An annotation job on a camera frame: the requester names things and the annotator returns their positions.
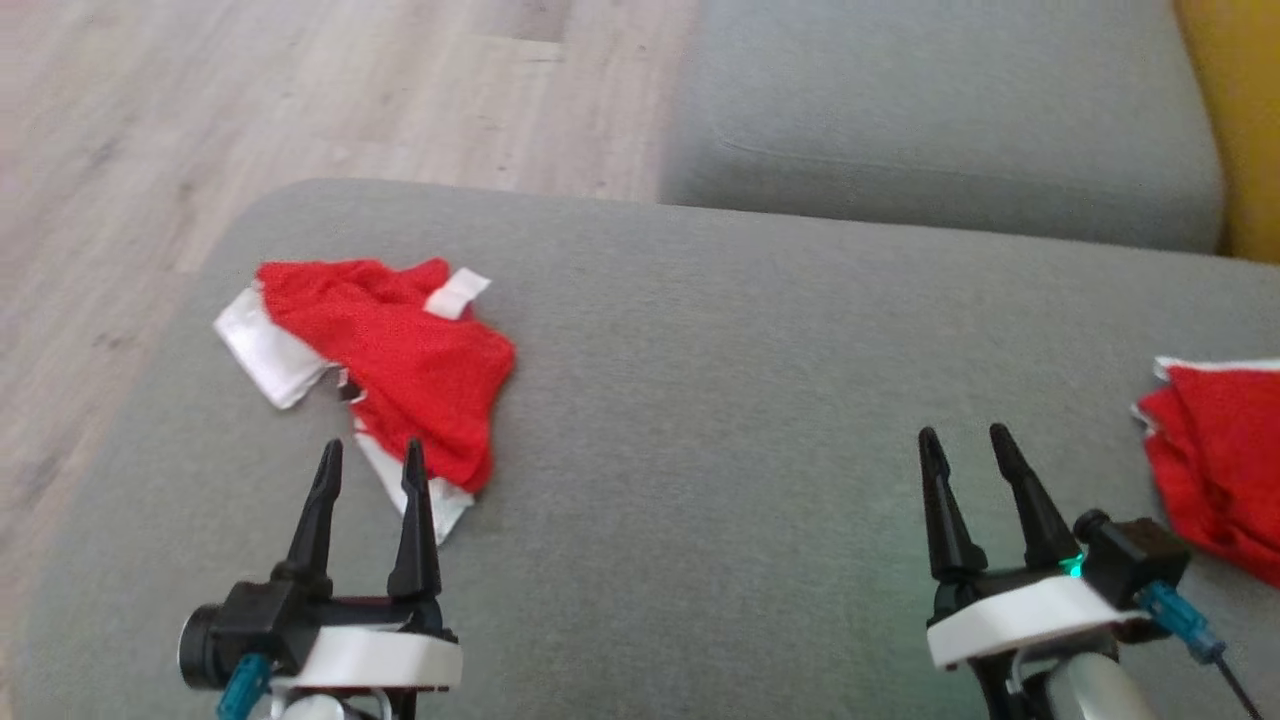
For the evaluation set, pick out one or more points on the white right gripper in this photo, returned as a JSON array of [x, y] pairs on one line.
[[1020, 615]]

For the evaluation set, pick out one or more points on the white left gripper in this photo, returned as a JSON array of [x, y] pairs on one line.
[[380, 655]]

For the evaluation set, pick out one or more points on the red Bulls jersey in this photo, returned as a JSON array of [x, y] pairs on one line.
[[410, 360]]

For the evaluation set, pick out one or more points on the red shorts with white stripe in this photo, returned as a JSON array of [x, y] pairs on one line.
[[1230, 460]]

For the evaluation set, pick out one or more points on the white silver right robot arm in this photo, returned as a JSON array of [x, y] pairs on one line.
[[1080, 690]]

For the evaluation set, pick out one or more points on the large grey sofa seat cushion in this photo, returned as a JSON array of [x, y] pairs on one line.
[[700, 420]]

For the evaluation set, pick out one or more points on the small grey sofa cushion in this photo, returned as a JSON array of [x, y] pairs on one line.
[[950, 110]]

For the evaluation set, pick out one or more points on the yellow upholstered panel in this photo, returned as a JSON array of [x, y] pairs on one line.
[[1245, 120]]

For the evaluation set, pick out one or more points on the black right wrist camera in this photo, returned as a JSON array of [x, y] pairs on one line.
[[1135, 555]]

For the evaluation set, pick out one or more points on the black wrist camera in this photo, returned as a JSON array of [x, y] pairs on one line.
[[1135, 555], [250, 625]]

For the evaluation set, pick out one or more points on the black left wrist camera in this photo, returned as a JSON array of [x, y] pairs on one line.
[[250, 625]]

